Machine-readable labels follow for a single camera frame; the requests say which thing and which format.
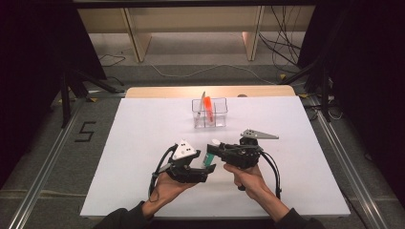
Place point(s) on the yellow tape piece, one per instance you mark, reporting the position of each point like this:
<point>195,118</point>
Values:
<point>283,76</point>
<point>304,95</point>
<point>93,99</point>

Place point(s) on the dark curtain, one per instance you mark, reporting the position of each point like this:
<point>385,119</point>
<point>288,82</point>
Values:
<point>366,79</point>
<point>31,63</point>

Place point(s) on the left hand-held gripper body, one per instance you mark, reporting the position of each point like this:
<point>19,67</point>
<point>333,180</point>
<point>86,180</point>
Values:
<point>184,171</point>

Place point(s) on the translucent white pen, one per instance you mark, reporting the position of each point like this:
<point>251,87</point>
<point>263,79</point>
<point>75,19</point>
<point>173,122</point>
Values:
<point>200,106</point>

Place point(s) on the black metal stand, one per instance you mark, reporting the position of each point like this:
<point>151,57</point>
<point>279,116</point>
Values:
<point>324,89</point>
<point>65,95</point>

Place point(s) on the beige wooden shelf unit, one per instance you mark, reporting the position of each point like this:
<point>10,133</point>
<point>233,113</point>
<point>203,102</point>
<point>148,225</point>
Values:
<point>197,19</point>

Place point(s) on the light wooden table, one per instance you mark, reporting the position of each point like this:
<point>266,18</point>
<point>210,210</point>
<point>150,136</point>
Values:
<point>165,92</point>

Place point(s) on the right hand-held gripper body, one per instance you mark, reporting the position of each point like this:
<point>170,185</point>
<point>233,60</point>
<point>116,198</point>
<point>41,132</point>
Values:
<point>242,156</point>

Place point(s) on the clear acrylic organizer box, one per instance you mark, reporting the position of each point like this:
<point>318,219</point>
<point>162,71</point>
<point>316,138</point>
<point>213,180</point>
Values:
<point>221,122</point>

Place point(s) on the green and white glue stick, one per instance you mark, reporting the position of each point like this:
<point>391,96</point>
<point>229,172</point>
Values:
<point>208,160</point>

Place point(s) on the aluminium floor rail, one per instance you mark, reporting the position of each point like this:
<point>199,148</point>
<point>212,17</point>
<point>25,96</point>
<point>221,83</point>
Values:
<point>350,171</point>
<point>44,171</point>

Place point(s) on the person's right hand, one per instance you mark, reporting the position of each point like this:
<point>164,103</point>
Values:
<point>250,181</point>

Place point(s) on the person's left hand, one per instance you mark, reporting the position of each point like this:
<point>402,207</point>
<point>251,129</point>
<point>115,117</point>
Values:
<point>165,191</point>

